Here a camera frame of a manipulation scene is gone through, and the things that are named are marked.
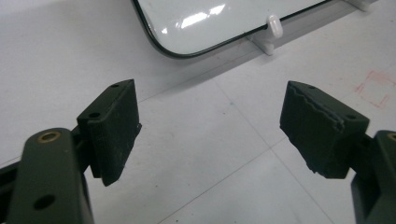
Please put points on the white board with black rim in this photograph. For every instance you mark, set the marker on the white board with black rim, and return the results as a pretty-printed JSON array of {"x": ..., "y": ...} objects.
[{"x": 199, "y": 21}]

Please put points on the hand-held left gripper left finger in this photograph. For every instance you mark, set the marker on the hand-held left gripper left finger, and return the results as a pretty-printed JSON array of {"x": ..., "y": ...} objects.
[{"x": 110, "y": 133}]

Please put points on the white plastic board stand foot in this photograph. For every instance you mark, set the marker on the white plastic board stand foot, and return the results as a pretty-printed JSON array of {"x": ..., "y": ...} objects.
[{"x": 270, "y": 36}]

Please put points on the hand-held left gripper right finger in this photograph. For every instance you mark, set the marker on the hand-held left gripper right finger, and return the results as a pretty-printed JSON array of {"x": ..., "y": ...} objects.
[{"x": 317, "y": 137}]

